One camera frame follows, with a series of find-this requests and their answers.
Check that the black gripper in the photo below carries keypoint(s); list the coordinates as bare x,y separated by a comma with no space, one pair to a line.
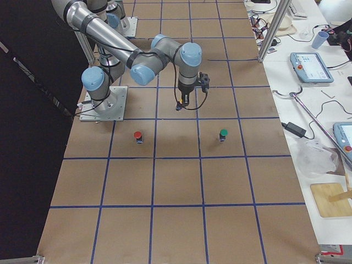
185,89

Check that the yellow push button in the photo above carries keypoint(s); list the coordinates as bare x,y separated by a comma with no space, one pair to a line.
179,106

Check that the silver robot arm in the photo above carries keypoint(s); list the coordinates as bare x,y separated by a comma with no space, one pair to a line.
85,17
112,12

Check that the red push button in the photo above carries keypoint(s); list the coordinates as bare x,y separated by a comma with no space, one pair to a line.
138,137

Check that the wooden board stand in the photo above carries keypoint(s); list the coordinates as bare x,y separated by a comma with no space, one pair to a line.
332,199

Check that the metal cane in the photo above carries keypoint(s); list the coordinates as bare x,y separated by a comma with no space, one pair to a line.
295,96

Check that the black power adapter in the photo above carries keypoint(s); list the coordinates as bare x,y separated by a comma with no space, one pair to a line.
294,129

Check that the beige tray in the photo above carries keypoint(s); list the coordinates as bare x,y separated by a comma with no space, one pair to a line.
286,26

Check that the clear plastic bag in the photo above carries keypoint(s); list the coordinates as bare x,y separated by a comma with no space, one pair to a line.
314,159

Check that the blue plastic cup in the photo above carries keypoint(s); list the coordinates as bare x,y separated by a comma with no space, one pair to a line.
319,39

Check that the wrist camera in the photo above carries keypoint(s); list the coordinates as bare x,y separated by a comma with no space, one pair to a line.
204,82

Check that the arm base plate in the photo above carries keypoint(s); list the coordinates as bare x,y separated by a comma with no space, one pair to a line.
112,108
130,26

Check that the teach pendant near post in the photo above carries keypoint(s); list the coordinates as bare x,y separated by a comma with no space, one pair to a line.
310,67

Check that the aluminium frame post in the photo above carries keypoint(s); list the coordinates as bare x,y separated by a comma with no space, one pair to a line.
278,16

